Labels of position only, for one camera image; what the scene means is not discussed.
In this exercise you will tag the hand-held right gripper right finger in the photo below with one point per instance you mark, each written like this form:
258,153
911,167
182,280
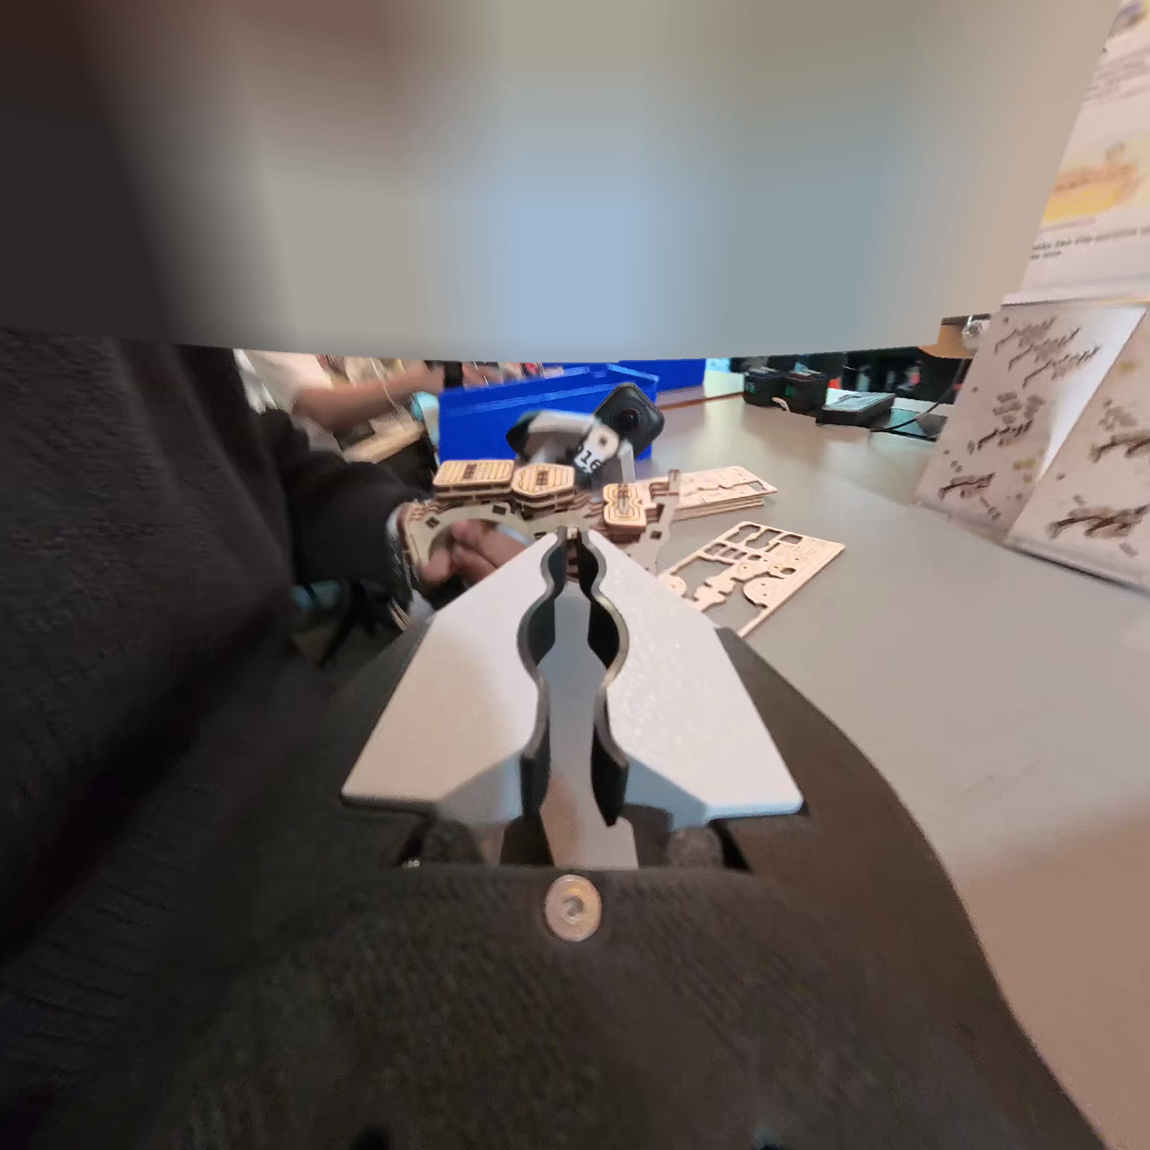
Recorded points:
692,719

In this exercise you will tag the wooden puzzle model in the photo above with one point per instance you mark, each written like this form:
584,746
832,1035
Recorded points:
540,480

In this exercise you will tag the white speckled display board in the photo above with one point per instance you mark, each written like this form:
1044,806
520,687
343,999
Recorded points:
1102,484
1007,422

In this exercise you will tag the person's left forearm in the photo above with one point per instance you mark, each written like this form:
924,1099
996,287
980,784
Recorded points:
342,512

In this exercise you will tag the person's left hand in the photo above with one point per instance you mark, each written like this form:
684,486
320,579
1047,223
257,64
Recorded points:
477,552

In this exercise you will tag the small blue plastic bin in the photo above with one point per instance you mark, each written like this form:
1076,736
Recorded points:
670,375

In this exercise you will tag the person's black sweater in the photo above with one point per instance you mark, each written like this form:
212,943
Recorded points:
117,673

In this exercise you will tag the metal poster clip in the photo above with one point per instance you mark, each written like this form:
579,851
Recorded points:
969,328

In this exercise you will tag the flat black device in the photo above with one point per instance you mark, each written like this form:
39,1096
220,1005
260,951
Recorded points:
854,408

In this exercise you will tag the wooden board with poster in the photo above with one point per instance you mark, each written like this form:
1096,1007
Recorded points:
1096,161

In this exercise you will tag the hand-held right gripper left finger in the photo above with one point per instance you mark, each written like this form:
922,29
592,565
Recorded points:
450,719

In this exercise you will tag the black battery charger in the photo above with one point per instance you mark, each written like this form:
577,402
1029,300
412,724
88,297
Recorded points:
765,386
804,387

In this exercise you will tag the large blue plastic bin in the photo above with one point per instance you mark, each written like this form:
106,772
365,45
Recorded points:
503,413

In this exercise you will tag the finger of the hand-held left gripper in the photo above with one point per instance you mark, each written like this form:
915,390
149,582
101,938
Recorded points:
558,428
626,463

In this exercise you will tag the punched-out wooden puzzle sheet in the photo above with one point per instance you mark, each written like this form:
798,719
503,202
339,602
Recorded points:
765,575

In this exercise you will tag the grey desk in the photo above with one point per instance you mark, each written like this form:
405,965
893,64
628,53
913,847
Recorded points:
944,683

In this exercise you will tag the stack of wooden puzzle sheets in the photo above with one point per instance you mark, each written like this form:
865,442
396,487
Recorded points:
728,490

